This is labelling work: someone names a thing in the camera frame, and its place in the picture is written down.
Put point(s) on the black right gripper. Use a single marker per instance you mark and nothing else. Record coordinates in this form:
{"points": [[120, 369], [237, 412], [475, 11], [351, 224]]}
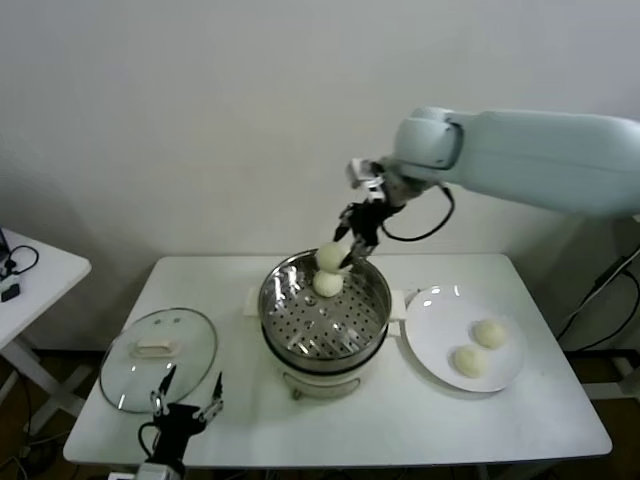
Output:
{"points": [[367, 222]]}

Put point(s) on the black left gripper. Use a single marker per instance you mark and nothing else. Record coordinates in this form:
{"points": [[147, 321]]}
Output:
{"points": [[177, 420]]}

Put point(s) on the white steamed baozi bun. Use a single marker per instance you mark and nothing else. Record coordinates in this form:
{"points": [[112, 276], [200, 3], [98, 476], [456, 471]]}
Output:
{"points": [[327, 285], [327, 256], [470, 361], [490, 333]]}

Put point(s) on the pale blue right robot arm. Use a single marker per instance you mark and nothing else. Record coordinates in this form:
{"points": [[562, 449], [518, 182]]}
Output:
{"points": [[525, 150]]}

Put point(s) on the stainless steel steamer basket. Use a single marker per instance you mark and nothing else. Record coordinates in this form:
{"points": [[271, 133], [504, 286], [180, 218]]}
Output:
{"points": [[282, 282]]}

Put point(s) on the white round plate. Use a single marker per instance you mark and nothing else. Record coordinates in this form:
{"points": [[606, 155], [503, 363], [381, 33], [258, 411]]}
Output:
{"points": [[425, 305]]}

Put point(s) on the cream electric cooking pot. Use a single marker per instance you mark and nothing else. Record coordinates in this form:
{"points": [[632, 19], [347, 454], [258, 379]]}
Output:
{"points": [[325, 387]]}

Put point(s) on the white folding side table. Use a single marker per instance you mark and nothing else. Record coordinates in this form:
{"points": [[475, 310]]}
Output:
{"points": [[50, 270]]}

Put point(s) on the small black device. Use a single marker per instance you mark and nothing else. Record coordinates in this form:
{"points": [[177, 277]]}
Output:
{"points": [[11, 293]]}

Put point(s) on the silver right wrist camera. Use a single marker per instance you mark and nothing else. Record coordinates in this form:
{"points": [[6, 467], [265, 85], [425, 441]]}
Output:
{"points": [[364, 172]]}

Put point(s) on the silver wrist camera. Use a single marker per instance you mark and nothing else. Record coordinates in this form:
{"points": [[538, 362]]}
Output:
{"points": [[154, 472], [364, 172]]}

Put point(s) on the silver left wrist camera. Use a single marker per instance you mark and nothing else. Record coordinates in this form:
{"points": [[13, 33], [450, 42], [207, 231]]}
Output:
{"points": [[154, 472]]}

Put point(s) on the dark furniture base frame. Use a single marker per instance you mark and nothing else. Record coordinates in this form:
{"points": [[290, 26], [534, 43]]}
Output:
{"points": [[600, 391]]}

